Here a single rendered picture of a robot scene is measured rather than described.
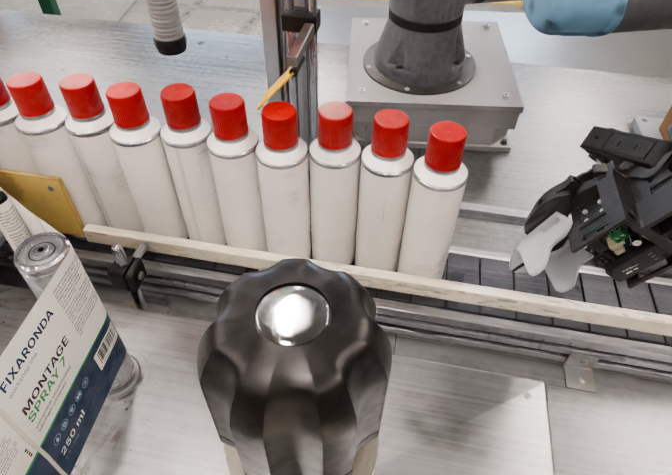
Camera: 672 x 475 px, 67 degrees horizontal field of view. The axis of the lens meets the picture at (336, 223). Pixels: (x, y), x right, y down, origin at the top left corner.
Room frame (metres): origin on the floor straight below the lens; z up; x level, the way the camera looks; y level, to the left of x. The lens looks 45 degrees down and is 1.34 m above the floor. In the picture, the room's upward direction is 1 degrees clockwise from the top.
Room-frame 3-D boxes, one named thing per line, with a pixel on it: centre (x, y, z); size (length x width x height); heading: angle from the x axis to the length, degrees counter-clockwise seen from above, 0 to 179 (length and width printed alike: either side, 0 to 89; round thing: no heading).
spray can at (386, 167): (0.39, -0.05, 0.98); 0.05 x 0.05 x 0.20
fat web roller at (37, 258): (0.24, 0.21, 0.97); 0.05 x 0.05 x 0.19
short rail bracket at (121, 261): (0.37, 0.22, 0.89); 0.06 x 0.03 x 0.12; 170
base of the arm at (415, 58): (0.80, -0.13, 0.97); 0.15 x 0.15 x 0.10
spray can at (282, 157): (0.40, 0.05, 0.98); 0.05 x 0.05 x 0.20
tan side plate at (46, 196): (0.42, 0.35, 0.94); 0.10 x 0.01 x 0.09; 80
